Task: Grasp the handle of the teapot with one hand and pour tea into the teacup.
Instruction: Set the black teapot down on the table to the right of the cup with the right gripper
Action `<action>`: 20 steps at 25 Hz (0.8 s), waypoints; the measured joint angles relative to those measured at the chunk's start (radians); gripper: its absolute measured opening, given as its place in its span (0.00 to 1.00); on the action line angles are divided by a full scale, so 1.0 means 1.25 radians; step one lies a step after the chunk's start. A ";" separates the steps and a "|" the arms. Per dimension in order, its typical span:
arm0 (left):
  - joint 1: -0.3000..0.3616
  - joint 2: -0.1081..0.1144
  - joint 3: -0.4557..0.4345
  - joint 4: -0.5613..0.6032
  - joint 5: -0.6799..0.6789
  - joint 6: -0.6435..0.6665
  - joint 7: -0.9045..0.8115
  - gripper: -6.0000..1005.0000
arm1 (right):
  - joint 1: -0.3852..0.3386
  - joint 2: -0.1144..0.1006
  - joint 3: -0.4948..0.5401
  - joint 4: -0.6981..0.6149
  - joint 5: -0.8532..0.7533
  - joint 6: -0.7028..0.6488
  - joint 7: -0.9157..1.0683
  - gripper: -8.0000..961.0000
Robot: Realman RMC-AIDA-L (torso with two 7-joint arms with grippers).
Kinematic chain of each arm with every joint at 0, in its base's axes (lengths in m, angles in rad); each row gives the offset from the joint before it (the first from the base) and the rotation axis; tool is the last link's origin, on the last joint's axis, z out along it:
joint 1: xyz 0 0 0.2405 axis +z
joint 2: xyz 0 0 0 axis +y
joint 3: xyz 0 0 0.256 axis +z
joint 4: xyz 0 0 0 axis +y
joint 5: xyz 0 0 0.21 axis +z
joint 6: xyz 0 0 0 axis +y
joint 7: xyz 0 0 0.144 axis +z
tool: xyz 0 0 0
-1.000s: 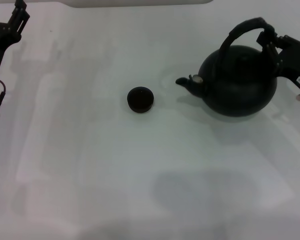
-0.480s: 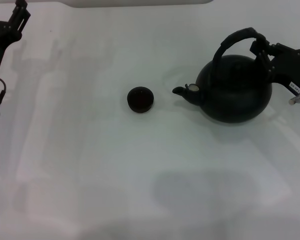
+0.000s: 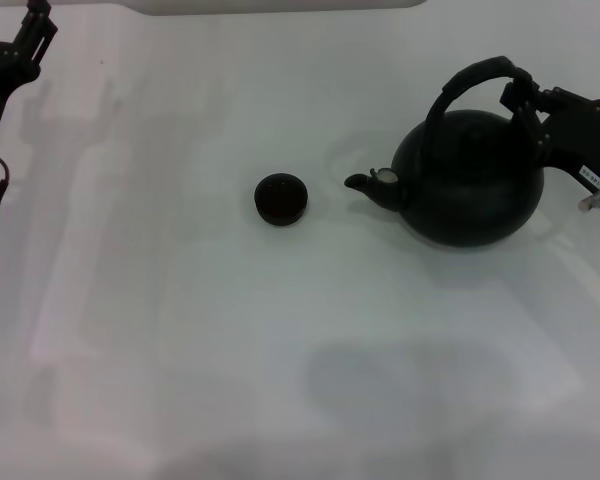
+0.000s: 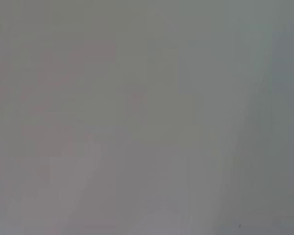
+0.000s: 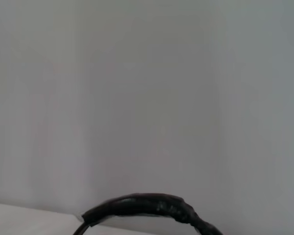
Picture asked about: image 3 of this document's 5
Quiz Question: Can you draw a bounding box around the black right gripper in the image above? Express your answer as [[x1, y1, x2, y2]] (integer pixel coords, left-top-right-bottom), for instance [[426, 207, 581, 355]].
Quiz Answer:
[[498, 78, 600, 197]]

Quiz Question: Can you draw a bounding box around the black round teapot with handle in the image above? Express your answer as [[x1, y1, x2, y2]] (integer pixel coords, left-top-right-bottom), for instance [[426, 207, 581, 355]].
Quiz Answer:
[[343, 55, 547, 248]]

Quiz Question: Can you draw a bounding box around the small dark teacup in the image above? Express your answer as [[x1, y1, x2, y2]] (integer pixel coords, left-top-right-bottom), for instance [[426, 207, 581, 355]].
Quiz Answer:
[[252, 171, 310, 228]]

